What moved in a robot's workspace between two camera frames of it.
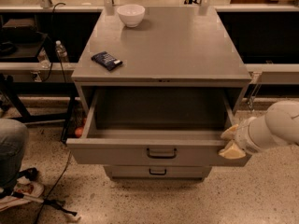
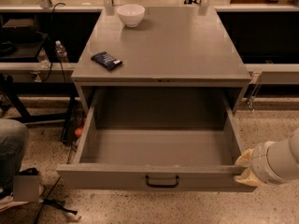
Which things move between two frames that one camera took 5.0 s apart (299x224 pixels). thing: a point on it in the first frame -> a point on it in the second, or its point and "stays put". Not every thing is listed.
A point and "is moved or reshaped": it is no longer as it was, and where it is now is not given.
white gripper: x=242 y=138 -> x=259 y=163
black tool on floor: x=56 y=204 stays put
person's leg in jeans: x=14 y=140 stays put
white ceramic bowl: x=131 y=14 stays put
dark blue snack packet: x=106 y=61 stays put
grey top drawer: x=152 y=126 is moved or reshaped
